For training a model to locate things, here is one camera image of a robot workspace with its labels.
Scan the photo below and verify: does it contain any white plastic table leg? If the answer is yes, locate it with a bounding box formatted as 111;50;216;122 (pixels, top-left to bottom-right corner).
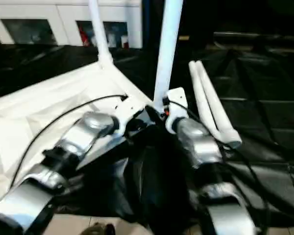
195;60;244;149
87;0;114;71
152;0;185;116
188;61;226;143

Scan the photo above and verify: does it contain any white plastic table top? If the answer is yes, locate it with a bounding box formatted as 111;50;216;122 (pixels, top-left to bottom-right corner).
0;60;158;205

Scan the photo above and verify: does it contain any black mat cloth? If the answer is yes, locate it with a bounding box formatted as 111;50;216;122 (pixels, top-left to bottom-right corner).
0;43;294;228

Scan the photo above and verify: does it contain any grey metal bar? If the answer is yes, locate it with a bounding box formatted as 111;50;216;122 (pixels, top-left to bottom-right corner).
213;31;294;41

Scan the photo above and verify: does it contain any white glass-door cabinet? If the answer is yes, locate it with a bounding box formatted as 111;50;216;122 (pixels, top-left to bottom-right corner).
0;0;145;49

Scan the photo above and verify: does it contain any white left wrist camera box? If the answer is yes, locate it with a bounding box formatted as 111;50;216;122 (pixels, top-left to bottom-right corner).
114;97;147;137

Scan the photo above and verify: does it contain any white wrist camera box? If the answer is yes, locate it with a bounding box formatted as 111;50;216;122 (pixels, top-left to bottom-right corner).
114;97;147;137
164;87;189;135

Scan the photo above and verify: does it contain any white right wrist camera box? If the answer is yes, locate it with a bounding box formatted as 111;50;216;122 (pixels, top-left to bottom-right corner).
164;87;189;135

